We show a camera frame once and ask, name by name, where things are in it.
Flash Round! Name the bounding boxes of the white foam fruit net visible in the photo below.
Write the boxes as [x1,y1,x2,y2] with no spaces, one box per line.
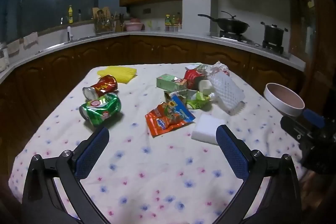
[209,73,246,115]

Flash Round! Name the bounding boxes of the hanging towel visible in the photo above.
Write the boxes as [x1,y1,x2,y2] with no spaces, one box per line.
[7,39,21,56]
[23,32,38,49]

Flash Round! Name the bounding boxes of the crushed red can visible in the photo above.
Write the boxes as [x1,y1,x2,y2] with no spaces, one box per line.
[83,75,118,101]

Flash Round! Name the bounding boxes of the wooden utensil holder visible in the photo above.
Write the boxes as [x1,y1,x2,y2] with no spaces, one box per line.
[115,13,126,32]

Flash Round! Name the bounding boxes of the crumpled red packet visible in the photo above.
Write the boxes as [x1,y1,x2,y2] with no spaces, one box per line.
[184,68,210,90]

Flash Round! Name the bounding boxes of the black cooking pot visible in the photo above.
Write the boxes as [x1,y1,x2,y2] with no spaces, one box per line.
[260,21,289,45]

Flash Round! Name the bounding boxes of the crumpled clear plastic wrapper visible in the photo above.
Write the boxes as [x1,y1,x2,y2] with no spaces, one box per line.
[197,61,230,77]

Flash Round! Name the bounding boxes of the green carton box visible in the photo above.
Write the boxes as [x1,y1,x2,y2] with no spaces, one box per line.
[156,74,187,92]

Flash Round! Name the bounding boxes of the tall wooden cabinet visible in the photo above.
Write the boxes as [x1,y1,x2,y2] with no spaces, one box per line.
[289,0,336,119]

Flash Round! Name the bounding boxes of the yellow cloth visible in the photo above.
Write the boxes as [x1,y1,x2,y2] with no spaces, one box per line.
[97,66,138,84]

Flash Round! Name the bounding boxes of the white round bin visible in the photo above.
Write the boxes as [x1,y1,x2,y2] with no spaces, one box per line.
[263,83,305,117]

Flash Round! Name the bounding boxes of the kitchen window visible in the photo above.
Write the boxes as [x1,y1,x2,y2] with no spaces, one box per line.
[0,0,116,43]

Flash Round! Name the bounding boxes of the crumpled green wrapper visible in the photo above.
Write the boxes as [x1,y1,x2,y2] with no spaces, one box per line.
[164,90,217,110]

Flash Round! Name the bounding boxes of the dish rack with utensils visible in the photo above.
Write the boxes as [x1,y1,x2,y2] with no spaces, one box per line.
[92,7,116,35]

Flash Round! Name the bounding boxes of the small white cup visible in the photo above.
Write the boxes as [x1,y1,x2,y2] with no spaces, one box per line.
[198,80,213,95]

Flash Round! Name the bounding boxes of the white sponge block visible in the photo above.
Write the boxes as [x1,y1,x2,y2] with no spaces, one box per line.
[191,114,227,146]

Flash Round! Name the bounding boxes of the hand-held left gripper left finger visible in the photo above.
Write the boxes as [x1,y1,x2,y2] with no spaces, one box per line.
[22,126,111,224]

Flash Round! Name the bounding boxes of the black wok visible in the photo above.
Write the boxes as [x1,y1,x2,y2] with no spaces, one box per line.
[198,11,250,33]

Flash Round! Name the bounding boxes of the orange snack packet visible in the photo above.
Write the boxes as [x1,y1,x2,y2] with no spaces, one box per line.
[145,95,196,138]

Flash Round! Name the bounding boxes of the gas stove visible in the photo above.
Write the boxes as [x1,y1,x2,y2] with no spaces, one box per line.
[211,30,290,55]

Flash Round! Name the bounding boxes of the floral white tablecloth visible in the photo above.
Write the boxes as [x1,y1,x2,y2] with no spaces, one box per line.
[8,63,310,224]

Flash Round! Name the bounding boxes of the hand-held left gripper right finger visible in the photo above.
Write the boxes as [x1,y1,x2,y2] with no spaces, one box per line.
[212,124,303,224]

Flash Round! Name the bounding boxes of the pink basin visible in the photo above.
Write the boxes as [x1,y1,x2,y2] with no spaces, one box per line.
[124,18,143,31]

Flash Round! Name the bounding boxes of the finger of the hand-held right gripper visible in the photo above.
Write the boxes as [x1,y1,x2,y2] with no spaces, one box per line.
[302,109,326,129]
[280,115,317,147]

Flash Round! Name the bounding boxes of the wooden lower cabinets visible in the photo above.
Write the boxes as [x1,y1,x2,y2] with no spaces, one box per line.
[0,35,305,135]

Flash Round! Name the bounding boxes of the white kitchen countertop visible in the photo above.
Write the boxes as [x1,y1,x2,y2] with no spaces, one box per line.
[0,31,306,83]

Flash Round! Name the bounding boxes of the crushed green can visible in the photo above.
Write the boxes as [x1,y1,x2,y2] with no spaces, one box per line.
[79,93,122,126]

